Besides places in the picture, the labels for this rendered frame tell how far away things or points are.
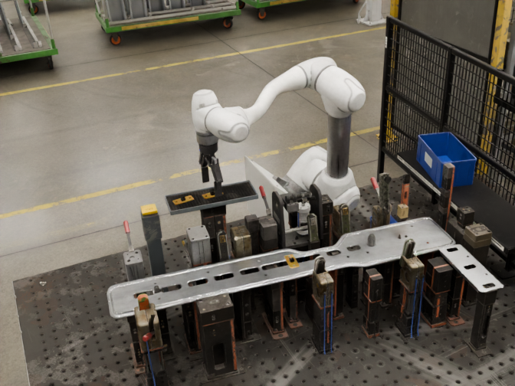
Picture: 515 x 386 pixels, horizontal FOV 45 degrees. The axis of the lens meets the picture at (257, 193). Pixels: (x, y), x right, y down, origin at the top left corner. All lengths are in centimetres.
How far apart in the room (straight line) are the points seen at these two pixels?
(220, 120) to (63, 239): 259
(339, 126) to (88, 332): 136
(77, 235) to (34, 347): 204
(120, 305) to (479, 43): 318
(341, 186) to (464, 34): 212
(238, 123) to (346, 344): 97
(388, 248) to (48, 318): 146
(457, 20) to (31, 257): 339
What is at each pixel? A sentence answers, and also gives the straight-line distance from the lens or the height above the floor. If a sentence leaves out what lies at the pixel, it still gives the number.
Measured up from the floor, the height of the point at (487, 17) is 133.
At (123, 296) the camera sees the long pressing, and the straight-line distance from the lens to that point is 239.
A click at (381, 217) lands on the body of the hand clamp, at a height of 103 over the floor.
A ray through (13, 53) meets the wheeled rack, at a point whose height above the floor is 28.
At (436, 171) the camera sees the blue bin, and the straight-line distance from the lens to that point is 296.
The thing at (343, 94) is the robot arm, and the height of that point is 153.
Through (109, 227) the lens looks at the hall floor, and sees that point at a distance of 471.
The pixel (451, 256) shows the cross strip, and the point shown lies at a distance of 256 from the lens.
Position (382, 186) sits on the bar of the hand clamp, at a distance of 265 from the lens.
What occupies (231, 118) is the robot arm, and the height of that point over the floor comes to 157.
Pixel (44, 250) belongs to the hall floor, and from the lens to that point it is 462.
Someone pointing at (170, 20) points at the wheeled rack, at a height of 27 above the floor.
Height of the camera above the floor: 246
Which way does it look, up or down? 30 degrees down
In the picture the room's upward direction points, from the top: 3 degrees counter-clockwise
